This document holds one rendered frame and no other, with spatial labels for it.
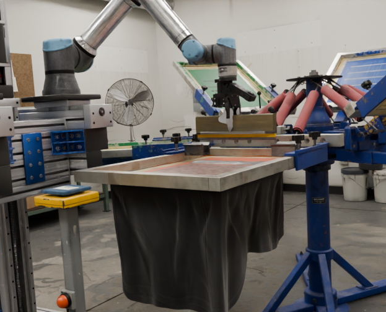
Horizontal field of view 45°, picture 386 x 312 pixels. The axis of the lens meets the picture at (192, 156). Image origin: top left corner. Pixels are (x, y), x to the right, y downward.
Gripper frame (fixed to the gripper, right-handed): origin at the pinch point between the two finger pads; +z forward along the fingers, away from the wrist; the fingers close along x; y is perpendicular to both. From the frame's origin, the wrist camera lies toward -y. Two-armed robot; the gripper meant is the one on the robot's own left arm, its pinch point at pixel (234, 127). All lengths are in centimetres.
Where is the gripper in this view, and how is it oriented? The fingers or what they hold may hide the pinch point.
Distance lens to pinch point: 185.4
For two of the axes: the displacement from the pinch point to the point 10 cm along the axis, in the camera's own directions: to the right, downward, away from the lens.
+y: -8.1, -0.2, 5.9
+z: 0.5, 9.9, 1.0
